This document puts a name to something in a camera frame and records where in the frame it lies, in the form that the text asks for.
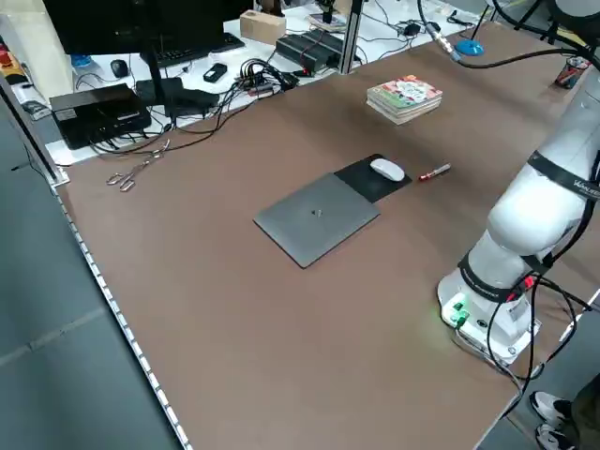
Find silver closed laptop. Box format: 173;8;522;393
252;172;383;270

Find colourful juice recipe book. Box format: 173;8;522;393
366;74;444;116

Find blue desk lamp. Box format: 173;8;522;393
455;0;499;59

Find black power brick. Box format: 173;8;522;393
163;87;220;119

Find black cable hub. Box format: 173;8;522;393
236;58;302;98

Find aluminium frame rail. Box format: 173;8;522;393
0;74;71;188

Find black flat box device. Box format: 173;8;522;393
50;83;153;151

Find person's white shoe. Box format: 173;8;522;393
529;391;577;428
536;424;576;450

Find cardboard box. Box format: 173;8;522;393
239;9;288;46

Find red marker pen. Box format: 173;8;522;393
418;162;453;183

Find black mouse pad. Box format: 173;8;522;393
333;153;414;204

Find black finned power supply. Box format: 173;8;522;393
275;31;346;76

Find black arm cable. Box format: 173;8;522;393
485;274;594;382
416;0;600;70

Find white side desk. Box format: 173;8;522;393
44;0;488;166

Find book on side desk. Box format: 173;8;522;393
307;12;349;34

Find person's leg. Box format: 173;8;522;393
567;374;600;450

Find white paperback book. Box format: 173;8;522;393
367;98;443;127

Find long black cable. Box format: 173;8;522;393
91;83;263;157

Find black pen cup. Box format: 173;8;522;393
554;55;593;91

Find metal tongs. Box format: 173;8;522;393
105;138;171;193

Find aluminium frame post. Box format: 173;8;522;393
339;0;366;76

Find white computer mouse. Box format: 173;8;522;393
368;157;406;183

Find black keyboard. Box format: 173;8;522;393
154;33;247;68

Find black computer monitor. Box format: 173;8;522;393
41;0;229;104

